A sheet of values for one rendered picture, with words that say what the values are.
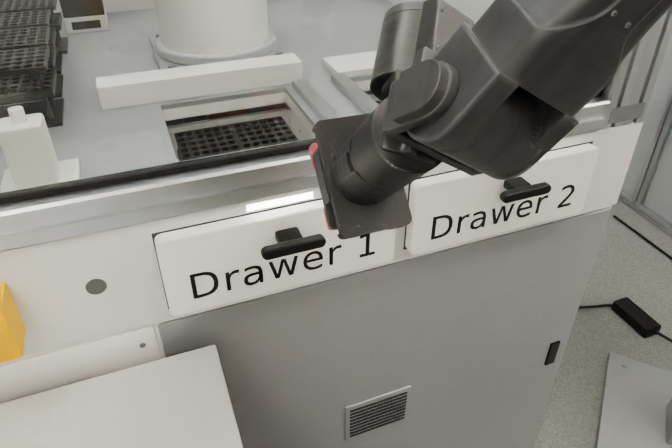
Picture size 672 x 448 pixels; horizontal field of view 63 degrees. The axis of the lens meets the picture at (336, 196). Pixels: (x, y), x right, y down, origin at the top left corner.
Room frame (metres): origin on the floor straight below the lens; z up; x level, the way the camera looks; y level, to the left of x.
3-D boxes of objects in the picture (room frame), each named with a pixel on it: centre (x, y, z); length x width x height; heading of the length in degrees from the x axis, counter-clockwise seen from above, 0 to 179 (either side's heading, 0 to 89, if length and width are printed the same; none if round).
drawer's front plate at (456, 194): (0.64, -0.23, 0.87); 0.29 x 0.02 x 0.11; 111
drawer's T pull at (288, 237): (0.50, 0.05, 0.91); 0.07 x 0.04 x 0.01; 111
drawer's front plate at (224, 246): (0.53, 0.06, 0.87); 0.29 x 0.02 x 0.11; 111
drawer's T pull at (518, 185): (0.62, -0.24, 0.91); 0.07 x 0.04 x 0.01; 111
